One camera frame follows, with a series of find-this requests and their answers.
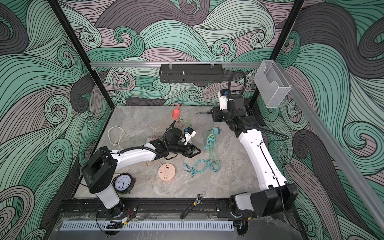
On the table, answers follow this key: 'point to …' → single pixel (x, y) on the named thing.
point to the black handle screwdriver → (208, 113)
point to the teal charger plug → (216, 130)
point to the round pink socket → (166, 172)
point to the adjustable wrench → (197, 201)
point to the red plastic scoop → (176, 113)
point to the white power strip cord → (115, 143)
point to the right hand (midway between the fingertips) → (216, 109)
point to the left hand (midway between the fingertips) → (199, 150)
